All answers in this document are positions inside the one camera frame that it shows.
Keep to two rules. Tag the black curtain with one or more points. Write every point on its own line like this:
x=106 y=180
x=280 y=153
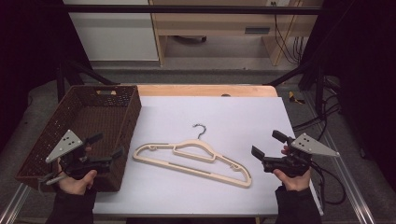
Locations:
x=28 y=46
x=367 y=77

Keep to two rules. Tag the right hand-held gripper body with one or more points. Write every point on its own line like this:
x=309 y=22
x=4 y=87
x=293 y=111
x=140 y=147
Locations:
x=295 y=163

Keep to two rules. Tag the metal floor rail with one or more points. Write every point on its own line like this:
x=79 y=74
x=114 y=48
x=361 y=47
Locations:
x=348 y=186
x=14 y=203

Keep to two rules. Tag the black frame strut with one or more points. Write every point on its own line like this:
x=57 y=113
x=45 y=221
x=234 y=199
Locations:
x=81 y=70
x=311 y=74

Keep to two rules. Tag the white table sheet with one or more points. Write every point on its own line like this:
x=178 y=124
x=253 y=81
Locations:
x=218 y=118

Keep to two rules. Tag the white cabinet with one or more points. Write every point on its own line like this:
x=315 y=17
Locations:
x=115 y=37

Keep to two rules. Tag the beige clothes hanger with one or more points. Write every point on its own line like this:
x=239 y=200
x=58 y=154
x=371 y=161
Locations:
x=186 y=170

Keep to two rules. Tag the person's right hand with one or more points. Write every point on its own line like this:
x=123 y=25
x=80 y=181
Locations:
x=295 y=184

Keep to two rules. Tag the person's left hand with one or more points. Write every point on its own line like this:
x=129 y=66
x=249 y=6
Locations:
x=77 y=186

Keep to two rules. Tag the brown woven basket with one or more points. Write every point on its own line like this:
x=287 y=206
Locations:
x=93 y=118

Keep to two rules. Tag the wooden desk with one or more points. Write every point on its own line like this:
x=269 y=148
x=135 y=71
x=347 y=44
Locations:
x=218 y=21

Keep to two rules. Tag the yellow and black floor object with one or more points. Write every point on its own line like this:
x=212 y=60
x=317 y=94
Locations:
x=294 y=99

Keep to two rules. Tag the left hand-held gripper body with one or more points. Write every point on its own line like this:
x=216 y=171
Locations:
x=65 y=146

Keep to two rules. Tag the black horizontal frame bar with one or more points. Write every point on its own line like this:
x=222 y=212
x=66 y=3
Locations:
x=186 y=9

